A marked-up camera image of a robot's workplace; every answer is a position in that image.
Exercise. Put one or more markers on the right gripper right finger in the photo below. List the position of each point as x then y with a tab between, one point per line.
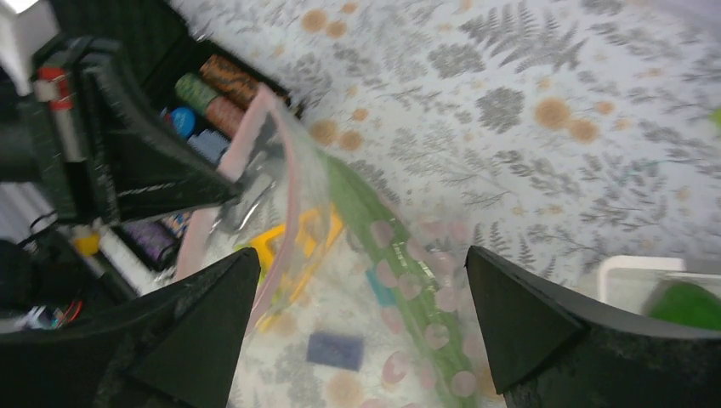
549	346

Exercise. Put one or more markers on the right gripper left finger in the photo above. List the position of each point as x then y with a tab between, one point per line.
175	347

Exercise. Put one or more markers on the black poker chip case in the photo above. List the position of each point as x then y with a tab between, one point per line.
162	56

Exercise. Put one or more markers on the purple lego brick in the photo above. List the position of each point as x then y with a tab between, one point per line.
335	350

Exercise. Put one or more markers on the long green cucumber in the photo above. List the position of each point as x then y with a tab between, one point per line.
412	275

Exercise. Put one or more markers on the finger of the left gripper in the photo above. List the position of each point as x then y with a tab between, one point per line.
146	171

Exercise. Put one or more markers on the white plastic basket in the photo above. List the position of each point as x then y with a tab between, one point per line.
631	282

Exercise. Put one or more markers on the green bell pepper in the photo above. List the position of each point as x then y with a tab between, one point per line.
686	304

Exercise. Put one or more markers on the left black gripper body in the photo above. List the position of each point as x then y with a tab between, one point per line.
71	139

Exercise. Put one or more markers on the clear pink-dotted zip bag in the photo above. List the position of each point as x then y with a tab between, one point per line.
283	173

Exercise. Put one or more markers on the teal small block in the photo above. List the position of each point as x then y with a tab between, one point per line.
383	294

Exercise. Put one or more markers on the yellow triangular toy block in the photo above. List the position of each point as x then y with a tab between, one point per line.
288	264

